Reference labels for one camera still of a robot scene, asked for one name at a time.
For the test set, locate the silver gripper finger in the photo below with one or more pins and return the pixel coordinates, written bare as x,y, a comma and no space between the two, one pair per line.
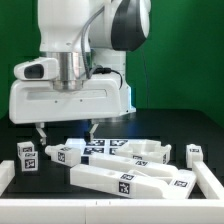
41,133
92,129

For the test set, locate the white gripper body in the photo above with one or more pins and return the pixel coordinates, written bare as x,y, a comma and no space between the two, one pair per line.
102,96

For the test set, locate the white cube front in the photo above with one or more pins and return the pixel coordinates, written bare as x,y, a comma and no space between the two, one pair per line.
29,161

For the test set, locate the white cube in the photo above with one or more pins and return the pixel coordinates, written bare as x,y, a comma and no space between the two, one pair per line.
193,153
29,161
25,147

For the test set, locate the white chair seat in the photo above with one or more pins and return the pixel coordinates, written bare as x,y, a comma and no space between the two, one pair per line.
147,150

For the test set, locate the white chair side frame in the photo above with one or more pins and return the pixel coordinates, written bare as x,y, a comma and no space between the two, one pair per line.
133,178

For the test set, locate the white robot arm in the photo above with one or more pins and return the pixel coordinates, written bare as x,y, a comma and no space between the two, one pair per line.
80,74

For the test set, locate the white marker sheet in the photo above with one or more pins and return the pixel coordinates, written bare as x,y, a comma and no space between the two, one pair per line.
106,146

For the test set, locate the white left barrier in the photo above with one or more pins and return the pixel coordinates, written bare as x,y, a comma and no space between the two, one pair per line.
7,173

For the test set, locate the white barrier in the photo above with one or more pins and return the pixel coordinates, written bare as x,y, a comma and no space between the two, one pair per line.
7,173
111,211
207,182

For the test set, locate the white front barrier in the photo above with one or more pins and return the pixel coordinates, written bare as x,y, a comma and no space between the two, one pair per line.
111,211

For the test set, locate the white right barrier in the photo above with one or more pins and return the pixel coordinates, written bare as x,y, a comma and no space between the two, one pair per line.
207,182

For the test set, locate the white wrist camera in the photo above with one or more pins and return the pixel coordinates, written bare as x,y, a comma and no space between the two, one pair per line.
42,68

